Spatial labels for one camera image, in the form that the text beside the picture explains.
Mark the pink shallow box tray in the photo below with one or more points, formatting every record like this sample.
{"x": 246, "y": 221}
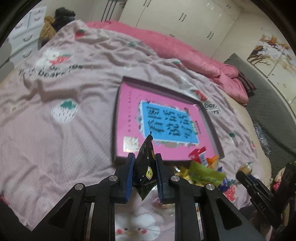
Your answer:
{"x": 178, "y": 123}

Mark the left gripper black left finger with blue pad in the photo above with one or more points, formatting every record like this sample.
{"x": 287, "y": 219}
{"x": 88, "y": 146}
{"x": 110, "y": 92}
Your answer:
{"x": 88, "y": 211}

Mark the yellow snack packet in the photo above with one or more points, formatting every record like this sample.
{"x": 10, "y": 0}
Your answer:
{"x": 183, "y": 172}

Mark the red white snack packet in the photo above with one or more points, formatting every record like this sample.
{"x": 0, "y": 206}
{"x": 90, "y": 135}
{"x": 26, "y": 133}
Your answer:
{"x": 198, "y": 155}

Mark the blue snack packet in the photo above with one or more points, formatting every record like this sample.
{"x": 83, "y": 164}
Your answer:
{"x": 225, "y": 184}

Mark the pink strawberry print bedsheet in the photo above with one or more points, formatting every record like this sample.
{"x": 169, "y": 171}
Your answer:
{"x": 57, "y": 111}

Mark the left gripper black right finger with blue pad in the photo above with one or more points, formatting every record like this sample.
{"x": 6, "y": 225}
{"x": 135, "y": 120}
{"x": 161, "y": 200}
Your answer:
{"x": 201, "y": 213}

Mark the brown plush toy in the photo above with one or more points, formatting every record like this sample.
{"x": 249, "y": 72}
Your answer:
{"x": 48, "y": 31}

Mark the flower wall painting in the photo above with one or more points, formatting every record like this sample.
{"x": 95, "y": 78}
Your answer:
{"x": 275, "y": 59}

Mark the pink quilt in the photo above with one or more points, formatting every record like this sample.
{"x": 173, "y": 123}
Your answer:
{"x": 224, "y": 75}

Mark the grey padded headboard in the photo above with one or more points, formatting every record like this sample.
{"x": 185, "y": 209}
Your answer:
{"x": 268, "y": 110}

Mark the black snack packet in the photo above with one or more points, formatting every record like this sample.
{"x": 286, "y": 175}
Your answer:
{"x": 144, "y": 170}

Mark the orange snack packet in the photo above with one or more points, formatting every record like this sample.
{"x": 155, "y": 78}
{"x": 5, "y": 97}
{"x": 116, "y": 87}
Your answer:
{"x": 213, "y": 162}

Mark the white drawer chest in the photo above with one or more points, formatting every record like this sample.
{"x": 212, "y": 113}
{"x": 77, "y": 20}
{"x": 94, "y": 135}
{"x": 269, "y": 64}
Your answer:
{"x": 23, "y": 41}

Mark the dark striped pillow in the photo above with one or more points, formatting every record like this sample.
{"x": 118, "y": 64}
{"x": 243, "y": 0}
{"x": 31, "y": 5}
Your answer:
{"x": 247, "y": 84}

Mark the black clothing pile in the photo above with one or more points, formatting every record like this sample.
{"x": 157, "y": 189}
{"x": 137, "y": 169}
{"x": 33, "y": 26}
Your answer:
{"x": 62, "y": 17}

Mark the green snack packet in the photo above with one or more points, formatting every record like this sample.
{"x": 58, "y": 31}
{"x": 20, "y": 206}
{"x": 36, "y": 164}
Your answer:
{"x": 204, "y": 175}

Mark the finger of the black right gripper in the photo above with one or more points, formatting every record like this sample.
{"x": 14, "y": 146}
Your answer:
{"x": 269, "y": 204}

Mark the white wardrobe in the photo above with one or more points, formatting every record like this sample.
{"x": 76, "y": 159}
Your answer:
{"x": 202, "y": 24}

